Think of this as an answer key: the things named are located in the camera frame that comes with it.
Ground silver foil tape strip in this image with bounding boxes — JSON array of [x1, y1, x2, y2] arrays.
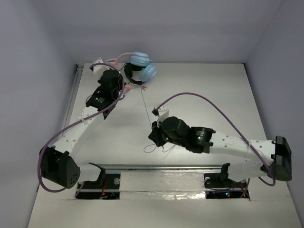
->
[[119, 171, 206, 200]]

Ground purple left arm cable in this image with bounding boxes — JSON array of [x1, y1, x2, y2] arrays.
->
[[38, 62, 125, 193]]

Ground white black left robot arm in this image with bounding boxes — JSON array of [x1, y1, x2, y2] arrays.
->
[[38, 69, 124, 190]]

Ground black headphones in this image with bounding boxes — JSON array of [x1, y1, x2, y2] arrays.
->
[[123, 62, 144, 86]]

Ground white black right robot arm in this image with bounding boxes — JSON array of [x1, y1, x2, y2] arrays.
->
[[148, 116, 292, 187]]

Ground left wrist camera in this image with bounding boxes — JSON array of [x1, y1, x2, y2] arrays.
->
[[90, 57, 108, 77]]

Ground pink blue cat-ear headphones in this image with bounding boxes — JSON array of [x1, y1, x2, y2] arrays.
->
[[106, 52, 157, 90]]

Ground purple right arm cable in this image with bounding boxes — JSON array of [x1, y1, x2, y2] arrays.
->
[[153, 92, 276, 186]]

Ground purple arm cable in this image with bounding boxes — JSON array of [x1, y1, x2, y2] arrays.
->
[[38, 62, 125, 193], [153, 92, 276, 186]]

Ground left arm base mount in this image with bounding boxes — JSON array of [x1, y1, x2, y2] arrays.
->
[[75, 163, 121, 200]]

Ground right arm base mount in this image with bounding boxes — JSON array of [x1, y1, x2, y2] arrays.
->
[[204, 163, 250, 199]]

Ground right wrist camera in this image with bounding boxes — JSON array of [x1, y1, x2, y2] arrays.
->
[[152, 105, 169, 125]]

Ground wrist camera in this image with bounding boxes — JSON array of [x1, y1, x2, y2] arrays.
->
[[90, 57, 108, 77], [152, 105, 169, 125]]

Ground light blue headphone cable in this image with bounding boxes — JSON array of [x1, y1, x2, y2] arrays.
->
[[140, 86, 176, 154]]

